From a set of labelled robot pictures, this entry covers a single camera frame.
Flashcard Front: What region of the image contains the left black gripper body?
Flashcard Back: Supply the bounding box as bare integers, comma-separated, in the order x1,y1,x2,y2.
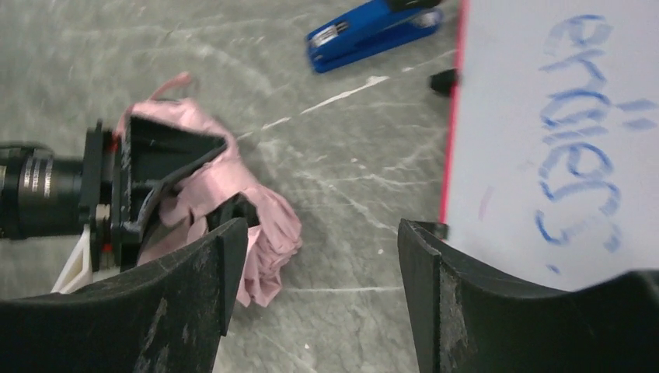
79,116,227,270

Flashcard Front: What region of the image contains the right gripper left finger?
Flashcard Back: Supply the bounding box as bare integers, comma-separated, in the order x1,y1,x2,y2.
1,218,248,372

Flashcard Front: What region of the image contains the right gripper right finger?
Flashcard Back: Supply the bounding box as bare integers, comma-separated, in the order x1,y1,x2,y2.
397,219,658,373

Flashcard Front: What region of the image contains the pink folding umbrella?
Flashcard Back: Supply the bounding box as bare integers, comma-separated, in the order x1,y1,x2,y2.
117,72,302,307

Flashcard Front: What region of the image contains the red-framed whiteboard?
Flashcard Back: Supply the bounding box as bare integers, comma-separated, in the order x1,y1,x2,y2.
441,0,658,291

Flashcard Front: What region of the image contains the blue whiteboard marker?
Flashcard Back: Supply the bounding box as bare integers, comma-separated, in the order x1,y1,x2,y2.
306,0,443,73

